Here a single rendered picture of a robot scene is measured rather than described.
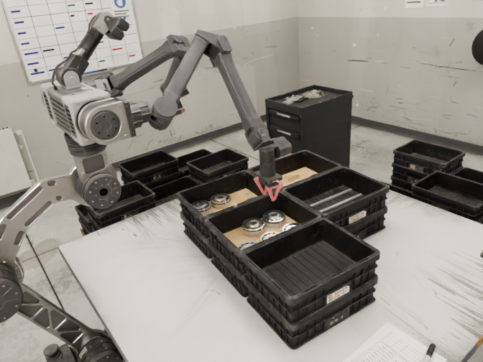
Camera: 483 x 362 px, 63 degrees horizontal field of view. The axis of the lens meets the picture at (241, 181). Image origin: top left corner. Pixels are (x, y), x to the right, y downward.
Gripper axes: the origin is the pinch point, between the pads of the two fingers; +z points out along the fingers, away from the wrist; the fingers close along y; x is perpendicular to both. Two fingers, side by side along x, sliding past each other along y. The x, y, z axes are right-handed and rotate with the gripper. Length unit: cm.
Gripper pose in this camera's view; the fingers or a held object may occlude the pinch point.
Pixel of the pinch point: (269, 195)
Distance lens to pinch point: 152.8
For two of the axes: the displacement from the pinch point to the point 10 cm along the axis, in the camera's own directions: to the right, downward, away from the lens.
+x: -8.6, 2.8, -4.3
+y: -5.1, -3.5, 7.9
